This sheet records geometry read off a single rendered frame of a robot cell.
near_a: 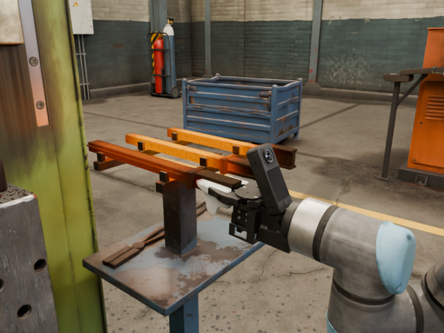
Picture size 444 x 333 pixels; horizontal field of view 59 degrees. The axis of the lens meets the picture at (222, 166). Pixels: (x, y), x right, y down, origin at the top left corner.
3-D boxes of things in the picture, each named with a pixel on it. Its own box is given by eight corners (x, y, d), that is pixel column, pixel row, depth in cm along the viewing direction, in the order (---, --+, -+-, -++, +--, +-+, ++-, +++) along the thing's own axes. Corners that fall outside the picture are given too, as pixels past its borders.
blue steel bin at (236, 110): (300, 138, 474) (304, 77, 451) (273, 155, 410) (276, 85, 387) (216, 127, 533) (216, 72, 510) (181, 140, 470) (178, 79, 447)
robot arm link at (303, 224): (316, 217, 56) (343, 195, 63) (285, 206, 58) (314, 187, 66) (308, 270, 59) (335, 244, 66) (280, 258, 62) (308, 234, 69)
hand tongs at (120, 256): (230, 187, 143) (231, 184, 142) (241, 189, 141) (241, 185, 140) (102, 264, 95) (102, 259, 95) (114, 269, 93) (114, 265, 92)
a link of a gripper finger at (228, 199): (203, 197, 69) (245, 211, 64) (203, 189, 68) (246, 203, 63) (219, 188, 72) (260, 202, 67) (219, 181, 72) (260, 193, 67)
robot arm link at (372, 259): (394, 314, 52) (407, 250, 48) (308, 275, 59) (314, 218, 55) (413, 278, 59) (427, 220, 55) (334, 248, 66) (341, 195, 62)
